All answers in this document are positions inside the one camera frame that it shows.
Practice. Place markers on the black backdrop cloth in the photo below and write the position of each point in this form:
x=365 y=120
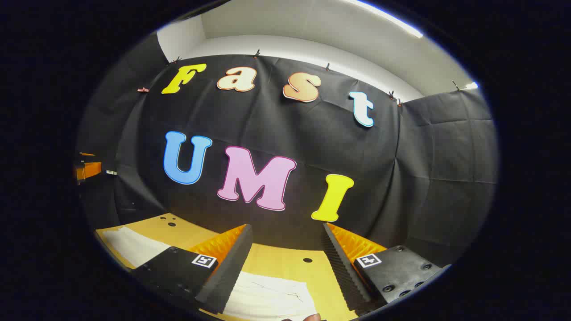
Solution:
x=312 y=133

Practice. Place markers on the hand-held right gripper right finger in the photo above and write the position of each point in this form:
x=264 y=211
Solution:
x=341 y=276

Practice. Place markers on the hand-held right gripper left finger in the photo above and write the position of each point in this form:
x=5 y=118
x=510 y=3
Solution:
x=227 y=276

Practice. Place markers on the white jeans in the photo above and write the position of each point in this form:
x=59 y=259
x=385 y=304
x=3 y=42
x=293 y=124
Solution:
x=267 y=296

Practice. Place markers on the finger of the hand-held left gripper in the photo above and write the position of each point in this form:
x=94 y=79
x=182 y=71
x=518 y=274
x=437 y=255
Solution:
x=89 y=169

